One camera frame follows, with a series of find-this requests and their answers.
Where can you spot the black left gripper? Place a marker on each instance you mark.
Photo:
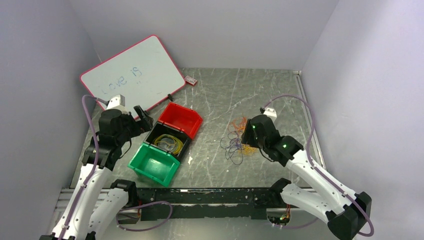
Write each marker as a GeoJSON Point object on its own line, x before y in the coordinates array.
{"type": "Point", "coordinates": [140, 126]}

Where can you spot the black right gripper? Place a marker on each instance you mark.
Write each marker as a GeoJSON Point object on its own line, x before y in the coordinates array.
{"type": "Point", "coordinates": [247, 136]}

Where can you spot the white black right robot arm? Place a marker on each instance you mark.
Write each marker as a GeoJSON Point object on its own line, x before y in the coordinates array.
{"type": "Point", "coordinates": [344, 211]}

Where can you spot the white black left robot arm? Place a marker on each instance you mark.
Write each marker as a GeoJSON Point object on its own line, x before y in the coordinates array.
{"type": "Point", "coordinates": [82, 219]}

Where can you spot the red plastic bin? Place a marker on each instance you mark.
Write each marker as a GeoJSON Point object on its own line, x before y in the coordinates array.
{"type": "Point", "coordinates": [181, 118]}

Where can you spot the black plastic bin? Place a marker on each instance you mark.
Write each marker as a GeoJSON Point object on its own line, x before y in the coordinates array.
{"type": "Point", "coordinates": [169, 140]}

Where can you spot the pink framed whiteboard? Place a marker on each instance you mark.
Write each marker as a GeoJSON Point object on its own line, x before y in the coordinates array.
{"type": "Point", "coordinates": [145, 74]}

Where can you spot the green plastic bin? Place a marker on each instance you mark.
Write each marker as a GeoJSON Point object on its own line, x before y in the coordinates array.
{"type": "Point", "coordinates": [155, 164]}

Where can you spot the small red white box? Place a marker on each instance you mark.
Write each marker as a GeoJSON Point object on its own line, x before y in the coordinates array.
{"type": "Point", "coordinates": [190, 80]}

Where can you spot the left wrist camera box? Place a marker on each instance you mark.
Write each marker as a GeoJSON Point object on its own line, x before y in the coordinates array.
{"type": "Point", "coordinates": [116, 102]}

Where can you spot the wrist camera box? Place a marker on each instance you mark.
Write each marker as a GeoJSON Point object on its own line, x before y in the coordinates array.
{"type": "Point", "coordinates": [269, 112]}
{"type": "Point", "coordinates": [116, 102]}

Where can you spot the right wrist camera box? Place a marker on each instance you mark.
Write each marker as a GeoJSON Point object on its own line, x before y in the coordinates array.
{"type": "Point", "coordinates": [269, 112]}

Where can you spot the aluminium table edge rail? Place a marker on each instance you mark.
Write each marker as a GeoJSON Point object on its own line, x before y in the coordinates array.
{"type": "Point", "coordinates": [315, 145]}

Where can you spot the black base frame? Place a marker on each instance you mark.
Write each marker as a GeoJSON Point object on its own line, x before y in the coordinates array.
{"type": "Point", "coordinates": [197, 203]}

